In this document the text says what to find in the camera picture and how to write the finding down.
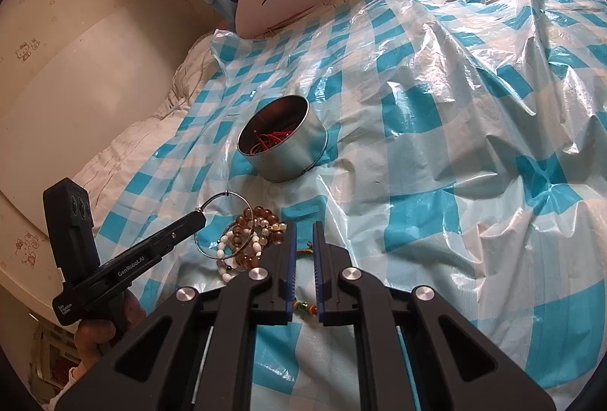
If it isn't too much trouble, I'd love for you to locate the red string bracelet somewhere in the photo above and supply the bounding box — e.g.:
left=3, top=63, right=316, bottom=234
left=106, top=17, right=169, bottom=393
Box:
left=248, top=125, right=298, bottom=155

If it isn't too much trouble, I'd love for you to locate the multicoloured beaded string bracelet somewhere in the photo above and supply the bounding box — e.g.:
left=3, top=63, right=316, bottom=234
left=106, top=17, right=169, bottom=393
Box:
left=293, top=241, right=319, bottom=317

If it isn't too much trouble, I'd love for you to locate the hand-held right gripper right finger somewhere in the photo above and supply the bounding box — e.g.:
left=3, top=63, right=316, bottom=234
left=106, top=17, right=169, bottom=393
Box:
left=312, top=221, right=555, bottom=411

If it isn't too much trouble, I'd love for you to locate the round metal tin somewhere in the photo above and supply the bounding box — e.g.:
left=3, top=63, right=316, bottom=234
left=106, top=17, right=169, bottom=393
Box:
left=236, top=94, right=329, bottom=183

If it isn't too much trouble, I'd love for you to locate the white striped blanket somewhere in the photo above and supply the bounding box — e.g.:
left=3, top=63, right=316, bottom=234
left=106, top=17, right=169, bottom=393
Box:
left=71, top=32, right=228, bottom=229

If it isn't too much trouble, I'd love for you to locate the white bead bracelet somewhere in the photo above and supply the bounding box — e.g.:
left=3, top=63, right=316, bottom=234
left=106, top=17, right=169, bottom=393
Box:
left=215, top=228, right=264, bottom=284

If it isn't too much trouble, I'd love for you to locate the brown bead bracelet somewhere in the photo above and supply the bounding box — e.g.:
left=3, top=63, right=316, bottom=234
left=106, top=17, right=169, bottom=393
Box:
left=230, top=204, right=290, bottom=270

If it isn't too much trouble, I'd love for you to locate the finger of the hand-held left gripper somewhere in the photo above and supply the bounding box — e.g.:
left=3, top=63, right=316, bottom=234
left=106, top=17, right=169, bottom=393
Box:
left=152, top=211, right=208, bottom=253

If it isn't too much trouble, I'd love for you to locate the white slatted furniture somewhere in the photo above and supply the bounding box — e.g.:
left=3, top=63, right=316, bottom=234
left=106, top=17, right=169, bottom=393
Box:
left=28, top=315, right=82, bottom=395

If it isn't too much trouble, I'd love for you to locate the person's left hand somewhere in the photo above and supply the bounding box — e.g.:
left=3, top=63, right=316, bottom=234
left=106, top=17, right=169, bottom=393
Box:
left=73, top=290, right=148, bottom=376

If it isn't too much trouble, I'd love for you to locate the silver hoop bangle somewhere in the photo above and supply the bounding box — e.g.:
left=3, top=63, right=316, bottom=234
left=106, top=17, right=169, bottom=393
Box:
left=192, top=191, right=255, bottom=258

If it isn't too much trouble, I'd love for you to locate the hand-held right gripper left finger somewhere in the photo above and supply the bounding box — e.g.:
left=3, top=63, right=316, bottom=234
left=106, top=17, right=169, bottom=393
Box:
left=57, top=221, right=299, bottom=411

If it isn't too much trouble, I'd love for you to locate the blue checkered plastic sheet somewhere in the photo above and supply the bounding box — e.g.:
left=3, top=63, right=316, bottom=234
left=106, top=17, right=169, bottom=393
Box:
left=90, top=0, right=607, bottom=411

